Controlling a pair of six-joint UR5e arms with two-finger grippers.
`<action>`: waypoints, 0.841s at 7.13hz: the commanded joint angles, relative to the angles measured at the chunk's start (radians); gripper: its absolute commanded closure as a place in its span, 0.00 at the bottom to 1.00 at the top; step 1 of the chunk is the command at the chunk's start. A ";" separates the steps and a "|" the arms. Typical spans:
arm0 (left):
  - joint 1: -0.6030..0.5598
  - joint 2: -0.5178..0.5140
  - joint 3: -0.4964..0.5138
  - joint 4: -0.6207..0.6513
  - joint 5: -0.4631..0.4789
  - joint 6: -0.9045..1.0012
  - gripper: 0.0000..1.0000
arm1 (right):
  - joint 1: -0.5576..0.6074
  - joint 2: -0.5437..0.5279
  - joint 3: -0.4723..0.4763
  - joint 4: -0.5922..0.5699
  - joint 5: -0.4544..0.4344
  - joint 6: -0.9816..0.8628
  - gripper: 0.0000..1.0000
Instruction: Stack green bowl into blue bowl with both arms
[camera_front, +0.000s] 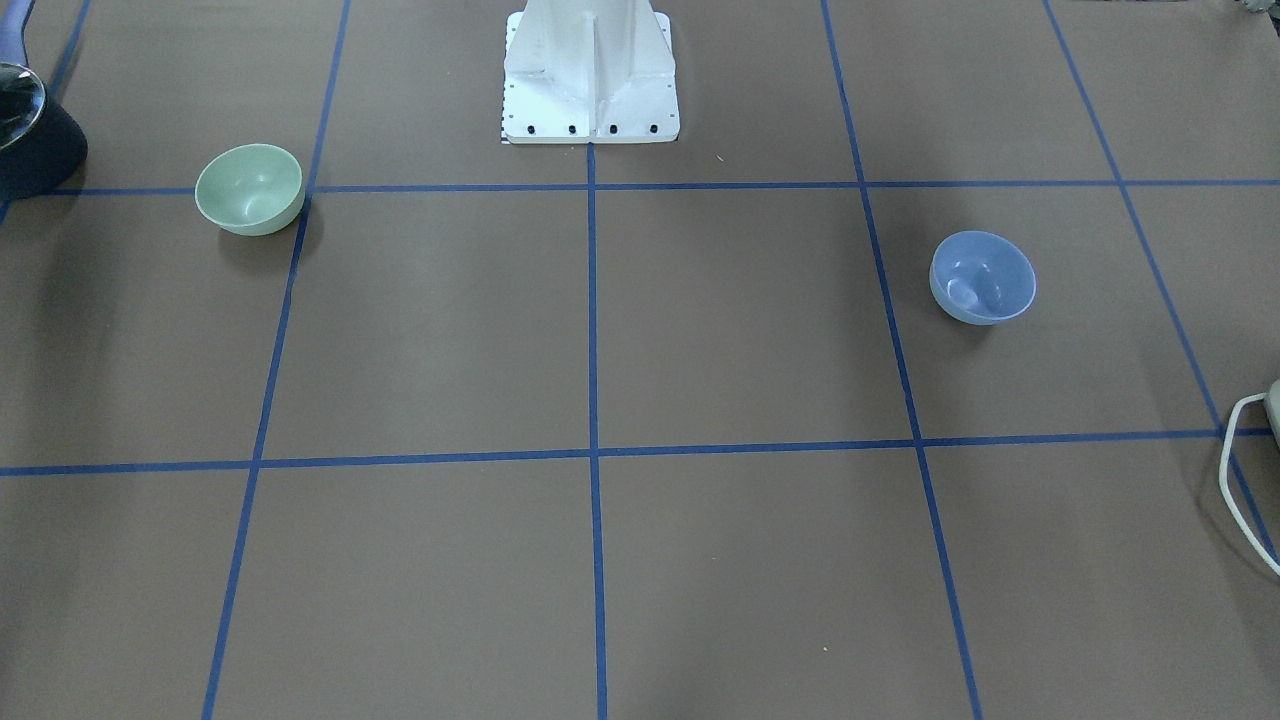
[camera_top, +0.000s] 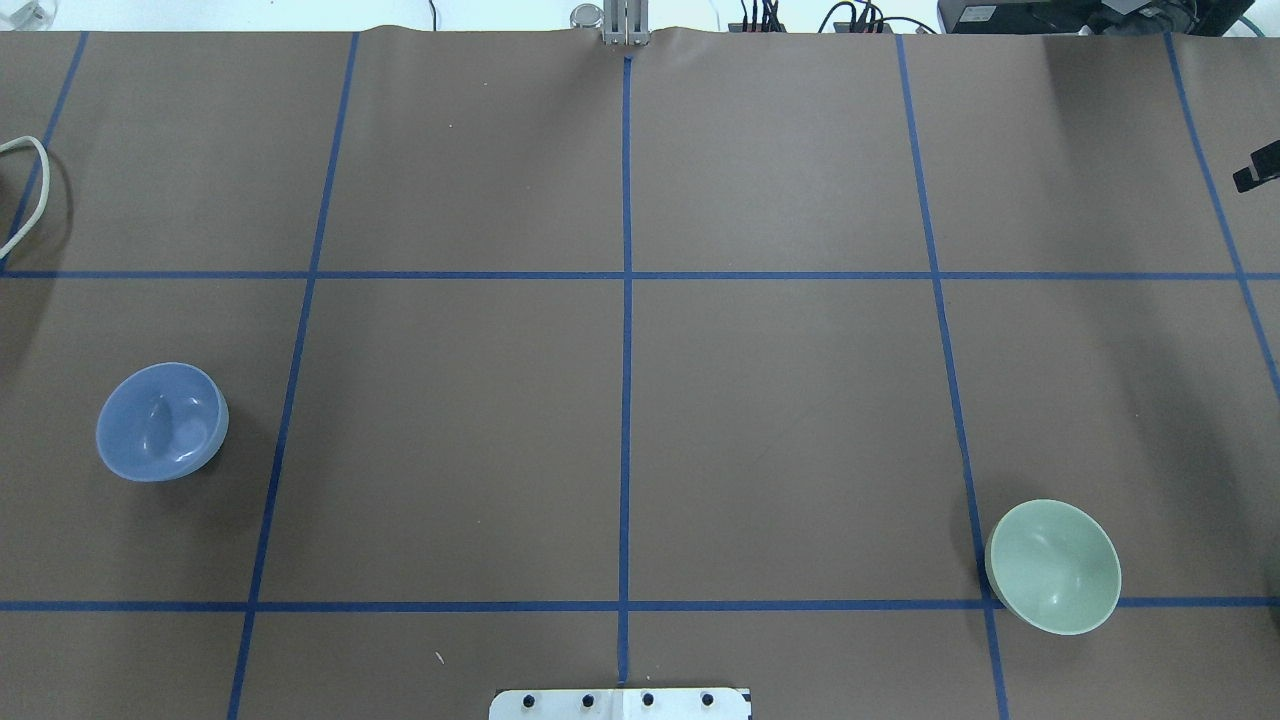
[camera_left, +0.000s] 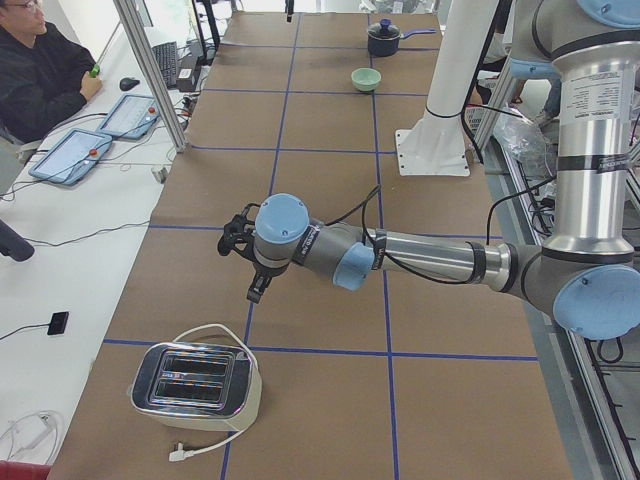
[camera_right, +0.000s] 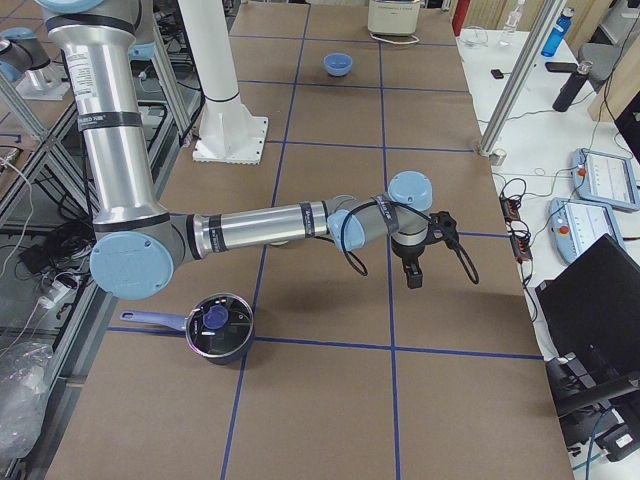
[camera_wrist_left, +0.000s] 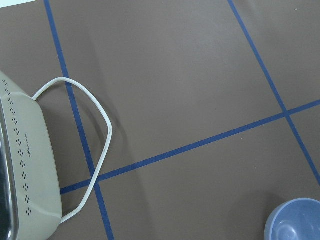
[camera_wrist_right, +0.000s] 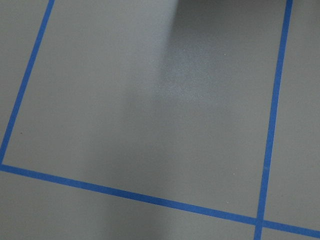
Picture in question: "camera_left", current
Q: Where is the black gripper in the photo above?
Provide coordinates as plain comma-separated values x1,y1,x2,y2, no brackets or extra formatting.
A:
217,203,280,303

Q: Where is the green bowl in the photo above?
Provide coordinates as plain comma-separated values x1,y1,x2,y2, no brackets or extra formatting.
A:
351,67,382,93

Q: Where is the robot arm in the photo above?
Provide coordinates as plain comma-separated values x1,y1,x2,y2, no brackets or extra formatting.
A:
218,1,639,340

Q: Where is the silver toaster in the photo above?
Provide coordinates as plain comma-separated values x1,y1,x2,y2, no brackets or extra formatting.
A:
130,342,262,432

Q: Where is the small black box on table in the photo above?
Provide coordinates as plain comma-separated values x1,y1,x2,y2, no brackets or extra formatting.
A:
47,311,69,336

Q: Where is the far blue teach pendant tablet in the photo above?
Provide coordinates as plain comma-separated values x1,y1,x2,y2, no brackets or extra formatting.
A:
96,94,159,140

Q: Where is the blue teach pendant tablet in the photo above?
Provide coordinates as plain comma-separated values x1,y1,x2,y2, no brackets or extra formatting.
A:
29,128,113,186
96,94,159,140

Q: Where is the near blue teach pendant tablet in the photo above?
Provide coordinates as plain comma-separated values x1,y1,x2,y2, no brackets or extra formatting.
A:
29,128,113,186

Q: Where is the black computer mouse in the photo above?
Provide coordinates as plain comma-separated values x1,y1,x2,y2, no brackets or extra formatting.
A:
119,77,140,92

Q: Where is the black keyboard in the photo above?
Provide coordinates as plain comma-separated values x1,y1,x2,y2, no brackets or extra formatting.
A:
151,41,178,88

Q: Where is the dark blue pot with lid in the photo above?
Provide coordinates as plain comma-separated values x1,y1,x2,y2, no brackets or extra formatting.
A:
367,19,437,57

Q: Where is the seated person in black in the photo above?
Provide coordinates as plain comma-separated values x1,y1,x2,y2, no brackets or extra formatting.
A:
1,1,102,143

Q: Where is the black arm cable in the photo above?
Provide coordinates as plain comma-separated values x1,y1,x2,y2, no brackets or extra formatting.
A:
319,183,556,285

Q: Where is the white toaster power cable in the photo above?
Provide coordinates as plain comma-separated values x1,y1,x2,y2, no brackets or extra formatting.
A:
167,323,251,463

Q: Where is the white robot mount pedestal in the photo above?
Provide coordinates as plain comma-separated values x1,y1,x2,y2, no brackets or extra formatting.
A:
395,0,499,177

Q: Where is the aluminium frame post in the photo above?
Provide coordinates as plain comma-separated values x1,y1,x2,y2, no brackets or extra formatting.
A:
113,0,187,153

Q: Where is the white charger with cable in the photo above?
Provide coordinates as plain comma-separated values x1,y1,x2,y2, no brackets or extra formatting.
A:
1,410,62,465

